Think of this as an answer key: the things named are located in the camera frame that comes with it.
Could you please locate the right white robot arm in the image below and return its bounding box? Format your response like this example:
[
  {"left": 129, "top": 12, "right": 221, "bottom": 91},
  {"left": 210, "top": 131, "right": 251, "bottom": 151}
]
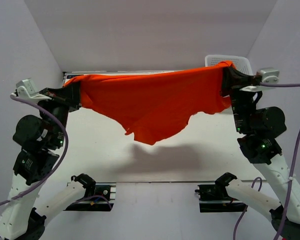
[{"left": 215, "top": 67, "right": 300, "bottom": 240}]

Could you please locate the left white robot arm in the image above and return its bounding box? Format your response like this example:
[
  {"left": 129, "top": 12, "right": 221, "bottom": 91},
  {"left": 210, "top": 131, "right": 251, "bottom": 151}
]
[{"left": 0, "top": 79, "right": 96, "bottom": 240}]

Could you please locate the white plastic basket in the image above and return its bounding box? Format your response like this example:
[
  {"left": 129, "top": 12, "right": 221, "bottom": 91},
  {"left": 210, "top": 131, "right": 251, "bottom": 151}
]
[{"left": 204, "top": 54, "right": 253, "bottom": 76}]

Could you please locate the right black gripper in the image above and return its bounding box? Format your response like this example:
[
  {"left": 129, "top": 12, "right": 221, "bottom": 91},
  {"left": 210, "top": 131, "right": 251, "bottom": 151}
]
[{"left": 217, "top": 63, "right": 254, "bottom": 132}]

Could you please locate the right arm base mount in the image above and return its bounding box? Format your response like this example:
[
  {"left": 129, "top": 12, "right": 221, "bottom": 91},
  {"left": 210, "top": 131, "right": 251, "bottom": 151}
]
[{"left": 194, "top": 184, "right": 247, "bottom": 213}]

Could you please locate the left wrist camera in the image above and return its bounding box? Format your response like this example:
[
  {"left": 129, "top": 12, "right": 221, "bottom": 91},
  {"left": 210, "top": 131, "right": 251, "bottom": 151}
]
[{"left": 13, "top": 78, "right": 45, "bottom": 100}]

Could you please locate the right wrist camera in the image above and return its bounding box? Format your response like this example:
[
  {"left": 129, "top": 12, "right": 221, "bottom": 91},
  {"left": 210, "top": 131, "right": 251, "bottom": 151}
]
[{"left": 240, "top": 67, "right": 280, "bottom": 93}]

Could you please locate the orange t shirt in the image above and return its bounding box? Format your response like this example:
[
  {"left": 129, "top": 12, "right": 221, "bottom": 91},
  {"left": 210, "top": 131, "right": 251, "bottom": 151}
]
[{"left": 67, "top": 61, "right": 233, "bottom": 145}]

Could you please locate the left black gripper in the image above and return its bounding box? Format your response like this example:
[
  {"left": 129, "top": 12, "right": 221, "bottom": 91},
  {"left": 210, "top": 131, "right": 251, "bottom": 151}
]
[{"left": 37, "top": 79, "right": 83, "bottom": 146}]

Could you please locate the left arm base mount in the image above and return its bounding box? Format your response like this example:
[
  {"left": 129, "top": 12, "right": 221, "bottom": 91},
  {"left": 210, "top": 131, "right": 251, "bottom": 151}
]
[{"left": 65, "top": 183, "right": 117, "bottom": 212}]

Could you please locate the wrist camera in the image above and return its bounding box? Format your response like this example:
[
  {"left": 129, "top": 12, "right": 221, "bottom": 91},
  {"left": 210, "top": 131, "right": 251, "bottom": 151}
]
[
  {"left": 13, "top": 78, "right": 45, "bottom": 100},
  {"left": 240, "top": 67, "right": 280, "bottom": 93}
]

